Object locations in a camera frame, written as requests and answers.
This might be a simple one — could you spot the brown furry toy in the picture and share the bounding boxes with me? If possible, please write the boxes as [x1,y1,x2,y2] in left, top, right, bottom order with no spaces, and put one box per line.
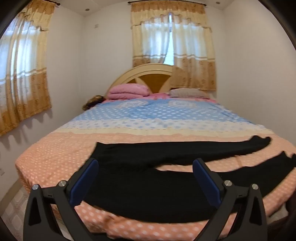
[83,95,106,111]

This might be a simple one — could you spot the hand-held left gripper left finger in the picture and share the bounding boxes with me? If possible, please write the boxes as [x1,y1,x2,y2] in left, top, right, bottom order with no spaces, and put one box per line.
[23,158,103,241]

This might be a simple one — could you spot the beige floral headboard curtain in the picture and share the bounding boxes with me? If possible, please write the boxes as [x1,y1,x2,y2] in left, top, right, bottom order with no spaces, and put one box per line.
[131,2,217,91]

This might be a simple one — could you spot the cream wooden headboard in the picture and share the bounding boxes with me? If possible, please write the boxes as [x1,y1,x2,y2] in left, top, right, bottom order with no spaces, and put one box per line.
[105,64,185,98]

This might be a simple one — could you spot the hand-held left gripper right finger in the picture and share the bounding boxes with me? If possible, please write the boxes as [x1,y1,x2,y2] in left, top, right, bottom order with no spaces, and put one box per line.
[192,159,268,241]

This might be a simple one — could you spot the beige patterned pillow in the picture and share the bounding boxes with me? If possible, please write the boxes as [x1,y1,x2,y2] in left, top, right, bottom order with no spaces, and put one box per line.
[168,88,208,99]

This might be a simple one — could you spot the polka dot bed sheet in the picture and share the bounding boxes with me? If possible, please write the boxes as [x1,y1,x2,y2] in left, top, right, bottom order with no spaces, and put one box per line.
[15,97,296,241]

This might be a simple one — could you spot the pink folded blanket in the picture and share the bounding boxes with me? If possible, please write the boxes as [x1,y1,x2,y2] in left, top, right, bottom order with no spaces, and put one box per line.
[108,84,150,100]

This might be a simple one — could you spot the black pants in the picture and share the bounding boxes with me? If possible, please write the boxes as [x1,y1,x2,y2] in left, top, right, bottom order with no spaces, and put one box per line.
[80,136,296,224]

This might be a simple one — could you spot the beige floral side curtain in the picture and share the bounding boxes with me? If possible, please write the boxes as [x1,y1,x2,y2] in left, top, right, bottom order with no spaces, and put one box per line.
[0,0,55,137]

